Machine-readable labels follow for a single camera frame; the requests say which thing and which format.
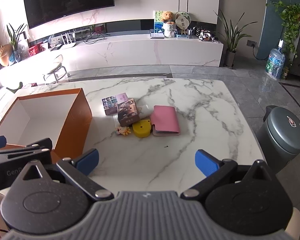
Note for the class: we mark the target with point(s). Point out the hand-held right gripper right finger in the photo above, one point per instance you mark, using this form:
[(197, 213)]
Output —
[(205, 163)]

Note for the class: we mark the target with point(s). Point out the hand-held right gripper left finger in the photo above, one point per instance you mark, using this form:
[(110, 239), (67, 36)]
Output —
[(87, 162)]

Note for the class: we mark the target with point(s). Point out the orange cardboard box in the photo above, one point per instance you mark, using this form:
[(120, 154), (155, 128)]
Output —
[(72, 120)]

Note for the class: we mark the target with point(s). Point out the pink notebook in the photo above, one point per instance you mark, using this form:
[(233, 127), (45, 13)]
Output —
[(165, 120)]

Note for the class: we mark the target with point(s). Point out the yellow tape measure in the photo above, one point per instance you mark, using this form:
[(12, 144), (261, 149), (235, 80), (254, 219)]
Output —
[(142, 130)]

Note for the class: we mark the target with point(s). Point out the dark picture card box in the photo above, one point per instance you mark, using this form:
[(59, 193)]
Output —
[(127, 112)]

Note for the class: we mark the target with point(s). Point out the white tube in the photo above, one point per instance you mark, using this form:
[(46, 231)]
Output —
[(145, 111)]

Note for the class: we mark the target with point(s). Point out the small flower toy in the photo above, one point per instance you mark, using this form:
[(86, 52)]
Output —
[(122, 130)]

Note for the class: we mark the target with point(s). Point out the purple photo card box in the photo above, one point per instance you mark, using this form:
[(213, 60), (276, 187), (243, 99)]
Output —
[(111, 103)]

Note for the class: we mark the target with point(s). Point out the grey trash can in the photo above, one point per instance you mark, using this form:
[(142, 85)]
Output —
[(282, 135)]

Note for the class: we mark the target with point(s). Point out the orange round vase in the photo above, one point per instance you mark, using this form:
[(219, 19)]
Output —
[(4, 56)]

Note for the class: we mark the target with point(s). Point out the red gift box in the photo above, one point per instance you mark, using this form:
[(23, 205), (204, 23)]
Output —
[(36, 50)]

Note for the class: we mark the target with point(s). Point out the orchid in blue vase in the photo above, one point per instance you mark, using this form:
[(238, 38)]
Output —
[(16, 45)]

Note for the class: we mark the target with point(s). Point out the white router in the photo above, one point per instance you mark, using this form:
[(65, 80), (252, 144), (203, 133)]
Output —
[(68, 43)]

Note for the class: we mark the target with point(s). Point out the white marble tv console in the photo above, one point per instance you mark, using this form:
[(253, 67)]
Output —
[(140, 52)]

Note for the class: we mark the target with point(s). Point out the blue water bottle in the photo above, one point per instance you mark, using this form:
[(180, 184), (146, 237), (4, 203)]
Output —
[(275, 62)]

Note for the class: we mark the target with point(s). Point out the black and white toy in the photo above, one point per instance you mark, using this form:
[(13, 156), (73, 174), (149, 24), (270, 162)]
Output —
[(205, 35)]

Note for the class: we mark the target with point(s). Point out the tall potted plant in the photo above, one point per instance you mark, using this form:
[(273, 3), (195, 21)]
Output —
[(231, 37)]

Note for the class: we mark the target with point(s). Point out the flat white device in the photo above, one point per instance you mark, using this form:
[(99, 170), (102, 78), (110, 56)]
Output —
[(157, 35)]

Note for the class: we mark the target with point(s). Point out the white wrapped pot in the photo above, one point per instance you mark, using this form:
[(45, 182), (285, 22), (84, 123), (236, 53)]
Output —
[(170, 30)]

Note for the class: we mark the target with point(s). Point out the round hand fan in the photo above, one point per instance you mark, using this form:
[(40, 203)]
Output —
[(182, 20)]

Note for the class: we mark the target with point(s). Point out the black television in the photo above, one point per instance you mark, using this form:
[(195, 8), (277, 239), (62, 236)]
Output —
[(64, 0)]

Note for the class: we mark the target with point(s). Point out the landscape painting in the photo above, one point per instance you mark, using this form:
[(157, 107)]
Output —
[(158, 25)]

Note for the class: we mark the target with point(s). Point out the brown teddy bear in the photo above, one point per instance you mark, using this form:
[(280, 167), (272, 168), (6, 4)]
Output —
[(168, 16)]

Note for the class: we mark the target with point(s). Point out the hanging vine plant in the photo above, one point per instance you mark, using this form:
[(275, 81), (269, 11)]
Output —
[(291, 20)]

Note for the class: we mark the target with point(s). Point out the wall socket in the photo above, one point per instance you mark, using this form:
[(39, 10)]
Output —
[(251, 43)]

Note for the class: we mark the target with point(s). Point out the white wall cabinet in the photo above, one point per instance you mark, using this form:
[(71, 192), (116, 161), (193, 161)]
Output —
[(202, 0)]

